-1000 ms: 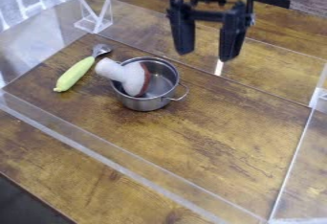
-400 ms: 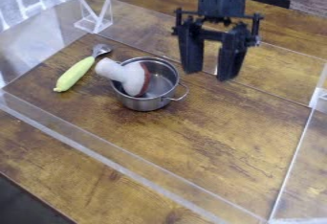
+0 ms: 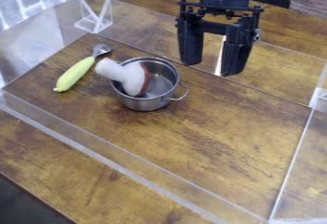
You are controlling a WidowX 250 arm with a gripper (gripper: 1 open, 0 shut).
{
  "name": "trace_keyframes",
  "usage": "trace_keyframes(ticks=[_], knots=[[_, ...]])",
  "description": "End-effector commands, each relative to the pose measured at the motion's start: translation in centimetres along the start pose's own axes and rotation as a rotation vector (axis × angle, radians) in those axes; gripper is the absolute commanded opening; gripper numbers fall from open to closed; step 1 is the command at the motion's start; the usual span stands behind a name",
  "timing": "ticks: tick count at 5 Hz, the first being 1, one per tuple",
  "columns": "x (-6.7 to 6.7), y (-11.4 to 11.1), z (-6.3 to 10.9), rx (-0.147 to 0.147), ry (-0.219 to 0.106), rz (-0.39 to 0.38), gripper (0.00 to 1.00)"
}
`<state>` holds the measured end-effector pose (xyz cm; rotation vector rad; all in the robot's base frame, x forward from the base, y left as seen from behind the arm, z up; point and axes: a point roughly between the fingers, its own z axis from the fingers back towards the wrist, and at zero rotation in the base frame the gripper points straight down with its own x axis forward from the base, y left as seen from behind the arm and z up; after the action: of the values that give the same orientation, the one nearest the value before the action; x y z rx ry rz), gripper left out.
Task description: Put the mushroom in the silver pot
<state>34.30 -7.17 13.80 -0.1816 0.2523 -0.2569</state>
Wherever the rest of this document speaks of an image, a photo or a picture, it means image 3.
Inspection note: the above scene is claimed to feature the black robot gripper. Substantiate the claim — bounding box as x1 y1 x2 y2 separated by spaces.
176 0 263 77

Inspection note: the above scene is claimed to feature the white plush mushroom red cap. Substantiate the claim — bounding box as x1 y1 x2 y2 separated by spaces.
95 57 151 97

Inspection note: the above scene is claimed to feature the small silver metal pot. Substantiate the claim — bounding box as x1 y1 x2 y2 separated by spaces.
111 56 189 112

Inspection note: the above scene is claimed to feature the clear acrylic triangular bracket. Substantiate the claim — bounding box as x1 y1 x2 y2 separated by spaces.
75 0 113 34

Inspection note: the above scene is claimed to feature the yellow-green handled metal spoon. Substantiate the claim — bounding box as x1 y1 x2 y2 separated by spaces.
53 44 111 93

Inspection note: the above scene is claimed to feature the clear acrylic enclosure wall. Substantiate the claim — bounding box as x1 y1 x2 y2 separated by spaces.
0 0 327 224

